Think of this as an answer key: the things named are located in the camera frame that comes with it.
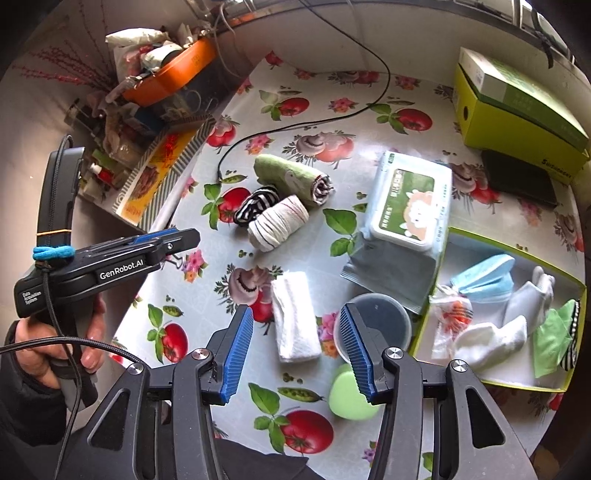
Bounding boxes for green rolled towel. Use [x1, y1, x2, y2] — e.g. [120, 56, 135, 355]
[254, 154, 334, 208]

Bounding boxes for floral tablecloth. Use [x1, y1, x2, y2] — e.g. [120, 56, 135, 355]
[108, 51, 589, 472]

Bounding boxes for green and white carton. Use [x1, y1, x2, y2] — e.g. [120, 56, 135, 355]
[458, 46, 591, 153]

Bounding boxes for blue face mask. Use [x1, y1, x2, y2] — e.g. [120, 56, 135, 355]
[450, 254, 516, 296]

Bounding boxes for wet wipes pack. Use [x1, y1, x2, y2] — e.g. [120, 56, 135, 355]
[341, 150, 453, 315]

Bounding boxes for yellow printed sheet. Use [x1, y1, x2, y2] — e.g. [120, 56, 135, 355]
[113, 117, 218, 227]

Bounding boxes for person's left forearm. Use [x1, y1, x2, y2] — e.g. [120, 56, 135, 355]
[0, 342, 70, 480]

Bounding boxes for black strap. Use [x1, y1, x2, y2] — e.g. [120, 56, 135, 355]
[536, 11, 557, 68]

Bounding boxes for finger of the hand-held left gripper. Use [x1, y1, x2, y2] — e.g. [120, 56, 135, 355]
[131, 227, 178, 244]
[139, 228, 201, 266]

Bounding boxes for red dried sprigs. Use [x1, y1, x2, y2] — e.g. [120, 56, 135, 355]
[14, 46, 121, 90]

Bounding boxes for yellow-green tray box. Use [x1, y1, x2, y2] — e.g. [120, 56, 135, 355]
[409, 226, 588, 393]

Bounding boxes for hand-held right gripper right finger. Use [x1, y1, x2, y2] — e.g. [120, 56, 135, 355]
[339, 302, 539, 480]

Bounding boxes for black white striped sock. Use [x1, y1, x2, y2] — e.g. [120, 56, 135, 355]
[233, 185, 282, 227]
[561, 300, 581, 370]

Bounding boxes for orange plastic basket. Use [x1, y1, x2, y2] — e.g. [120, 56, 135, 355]
[121, 37, 219, 108]

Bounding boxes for black flat case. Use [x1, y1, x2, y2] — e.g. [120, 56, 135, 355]
[481, 150, 559, 208]

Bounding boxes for green round sponge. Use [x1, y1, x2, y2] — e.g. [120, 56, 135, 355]
[329, 363, 383, 420]

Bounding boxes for crumpled white bag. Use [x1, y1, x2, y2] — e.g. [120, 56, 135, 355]
[105, 28, 171, 49]

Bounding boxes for beige striped sock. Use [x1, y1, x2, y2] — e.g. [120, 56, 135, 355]
[248, 195, 310, 252]

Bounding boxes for white towel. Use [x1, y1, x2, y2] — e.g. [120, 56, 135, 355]
[270, 271, 322, 363]

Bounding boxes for black power cable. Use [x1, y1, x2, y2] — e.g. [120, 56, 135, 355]
[217, 0, 392, 185]

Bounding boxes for light green cloth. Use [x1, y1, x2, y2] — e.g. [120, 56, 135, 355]
[533, 300, 578, 379]

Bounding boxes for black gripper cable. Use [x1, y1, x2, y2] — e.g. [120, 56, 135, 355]
[0, 268, 146, 480]

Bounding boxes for blue elastic band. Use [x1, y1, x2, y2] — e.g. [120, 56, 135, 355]
[32, 246, 75, 263]

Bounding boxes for person's left hand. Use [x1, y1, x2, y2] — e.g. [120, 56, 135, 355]
[4, 295, 108, 391]

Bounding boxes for yellow-green shoebox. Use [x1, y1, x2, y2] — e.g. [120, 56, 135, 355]
[452, 60, 591, 185]

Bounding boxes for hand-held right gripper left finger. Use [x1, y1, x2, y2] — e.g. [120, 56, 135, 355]
[55, 305, 256, 480]

